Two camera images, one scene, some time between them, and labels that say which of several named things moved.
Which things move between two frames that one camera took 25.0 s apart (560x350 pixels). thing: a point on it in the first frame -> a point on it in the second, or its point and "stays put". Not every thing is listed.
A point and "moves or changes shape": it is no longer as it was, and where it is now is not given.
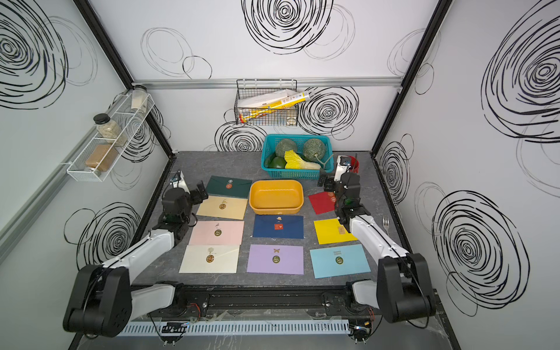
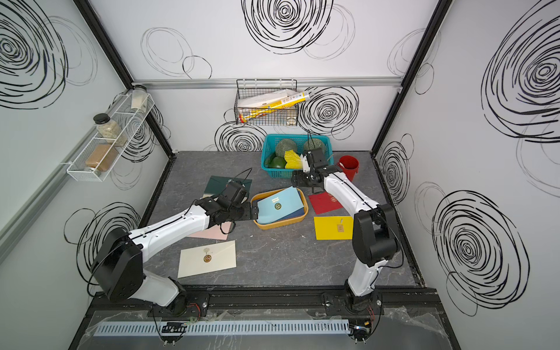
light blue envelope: (337, 261) -> (278, 205)
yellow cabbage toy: (294, 161) stays put
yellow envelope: (331, 231) stays put
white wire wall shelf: (100, 155) stays put
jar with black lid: (109, 130) stays put
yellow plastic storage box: (276, 197) -> (285, 222)
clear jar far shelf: (139, 100) stays put
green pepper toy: (278, 162) stays put
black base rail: (259, 302) stays put
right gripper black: (329, 181) -> (297, 179)
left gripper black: (197, 199) -> (249, 214)
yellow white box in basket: (251, 108) stays put
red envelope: (323, 203) stays put
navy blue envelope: (278, 226) moves or changes shape
